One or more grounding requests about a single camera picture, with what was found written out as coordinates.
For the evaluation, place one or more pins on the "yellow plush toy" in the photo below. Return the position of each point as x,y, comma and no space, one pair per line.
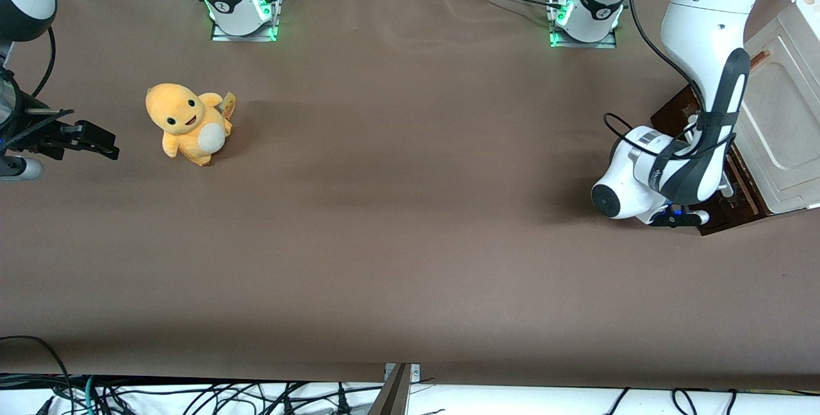
186,123

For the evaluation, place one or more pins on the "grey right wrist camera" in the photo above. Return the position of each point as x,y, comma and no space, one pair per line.
22,168

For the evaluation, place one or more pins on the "yellow plush toy tag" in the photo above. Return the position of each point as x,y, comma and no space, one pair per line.
228,103

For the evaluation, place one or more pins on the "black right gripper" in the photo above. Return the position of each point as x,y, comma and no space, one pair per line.
27,129

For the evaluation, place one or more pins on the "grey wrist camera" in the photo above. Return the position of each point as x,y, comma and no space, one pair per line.
22,168
679,218

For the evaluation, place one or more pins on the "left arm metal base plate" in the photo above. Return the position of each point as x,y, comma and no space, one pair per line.
608,40

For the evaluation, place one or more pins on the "silver bracket plate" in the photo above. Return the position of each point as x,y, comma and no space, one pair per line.
415,371

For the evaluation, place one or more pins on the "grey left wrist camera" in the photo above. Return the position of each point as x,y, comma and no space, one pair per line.
679,218

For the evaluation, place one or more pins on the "dark mount post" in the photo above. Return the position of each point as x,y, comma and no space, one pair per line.
392,396

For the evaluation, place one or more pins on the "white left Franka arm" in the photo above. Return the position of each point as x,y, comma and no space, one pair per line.
705,11

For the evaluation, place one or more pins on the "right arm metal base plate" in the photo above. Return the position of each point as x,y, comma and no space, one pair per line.
221,34

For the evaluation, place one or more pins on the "dark wood drawer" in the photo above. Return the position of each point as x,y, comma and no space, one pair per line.
737,213

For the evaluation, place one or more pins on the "cream drawer cabinet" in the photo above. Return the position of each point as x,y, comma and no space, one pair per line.
781,114

